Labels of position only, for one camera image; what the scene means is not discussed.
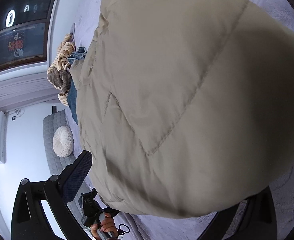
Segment round white pleated cushion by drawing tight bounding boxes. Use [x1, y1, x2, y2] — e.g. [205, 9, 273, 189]
[52, 126, 74, 158]

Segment brown plush garment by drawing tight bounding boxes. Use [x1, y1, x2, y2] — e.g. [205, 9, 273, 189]
[47, 68, 71, 94]

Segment dark window with neon sign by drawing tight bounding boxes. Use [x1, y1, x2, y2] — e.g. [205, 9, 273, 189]
[0, 0, 55, 72]

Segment blue denim jeans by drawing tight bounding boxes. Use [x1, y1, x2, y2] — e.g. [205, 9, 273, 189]
[67, 47, 87, 124]

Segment beige puffer jacket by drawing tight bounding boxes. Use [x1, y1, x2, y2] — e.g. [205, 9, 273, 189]
[71, 0, 294, 218]

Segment grey flat object on bed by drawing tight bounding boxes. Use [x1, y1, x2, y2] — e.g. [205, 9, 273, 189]
[70, 22, 76, 42]

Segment left hand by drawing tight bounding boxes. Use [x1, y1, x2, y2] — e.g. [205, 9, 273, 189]
[90, 212, 118, 240]

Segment tan striped knit garment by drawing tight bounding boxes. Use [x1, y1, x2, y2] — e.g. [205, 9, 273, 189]
[47, 33, 76, 106]

